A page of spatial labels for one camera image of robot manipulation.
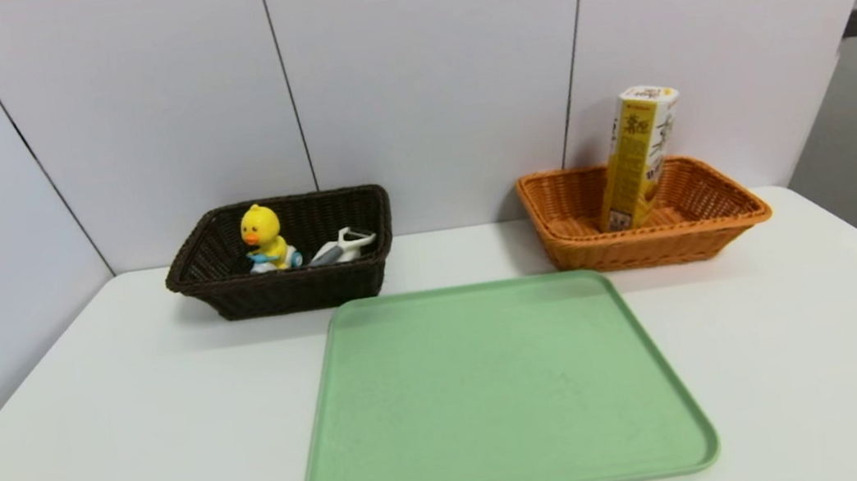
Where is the white peeler grey handle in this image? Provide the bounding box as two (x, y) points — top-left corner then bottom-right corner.
(304, 223), (381, 268)

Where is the yellow duck scooter toy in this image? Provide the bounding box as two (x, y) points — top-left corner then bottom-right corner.
(237, 199), (305, 276)

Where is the orange wicker basket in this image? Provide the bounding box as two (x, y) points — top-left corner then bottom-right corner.
(514, 142), (778, 284)

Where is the green plastic tray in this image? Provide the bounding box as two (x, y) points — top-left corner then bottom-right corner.
(280, 254), (724, 481)

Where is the dark brown wicker basket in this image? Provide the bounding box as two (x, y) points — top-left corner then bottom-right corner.
(157, 181), (404, 329)

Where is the yellow white chips box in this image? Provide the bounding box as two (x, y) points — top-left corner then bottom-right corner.
(583, 80), (698, 234)

